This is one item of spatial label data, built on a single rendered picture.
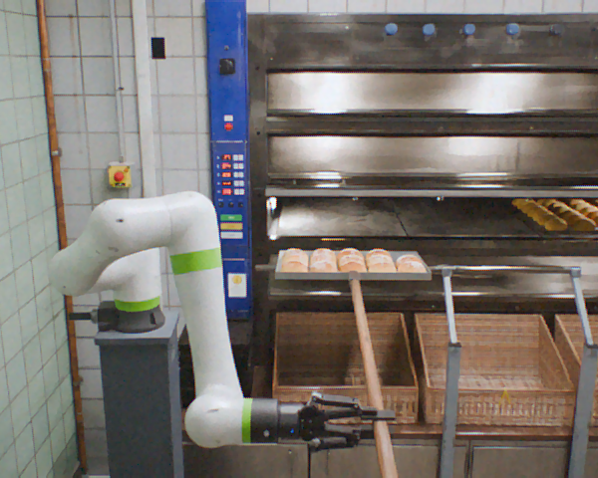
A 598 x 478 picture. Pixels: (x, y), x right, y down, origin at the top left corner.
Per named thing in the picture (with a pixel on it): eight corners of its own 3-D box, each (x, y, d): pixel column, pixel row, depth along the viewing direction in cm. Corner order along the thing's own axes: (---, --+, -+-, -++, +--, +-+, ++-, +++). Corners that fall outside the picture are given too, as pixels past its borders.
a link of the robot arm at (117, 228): (39, 257, 182) (88, 193, 137) (99, 248, 190) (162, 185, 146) (49, 304, 180) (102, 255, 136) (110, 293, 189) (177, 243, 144)
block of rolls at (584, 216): (509, 204, 362) (510, 193, 360) (600, 204, 361) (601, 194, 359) (547, 232, 303) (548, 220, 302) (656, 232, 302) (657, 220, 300)
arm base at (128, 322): (64, 335, 185) (62, 314, 183) (79, 315, 199) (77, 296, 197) (160, 333, 186) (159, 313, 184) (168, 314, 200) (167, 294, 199)
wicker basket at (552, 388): (410, 368, 305) (412, 311, 298) (536, 371, 302) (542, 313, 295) (424, 425, 258) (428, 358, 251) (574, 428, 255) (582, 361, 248)
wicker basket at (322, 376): (275, 368, 305) (275, 311, 298) (401, 368, 305) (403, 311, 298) (270, 425, 258) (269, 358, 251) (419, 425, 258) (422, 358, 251)
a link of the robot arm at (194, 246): (147, 198, 155) (166, 190, 145) (197, 192, 162) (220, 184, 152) (159, 276, 156) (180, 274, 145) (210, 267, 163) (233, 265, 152)
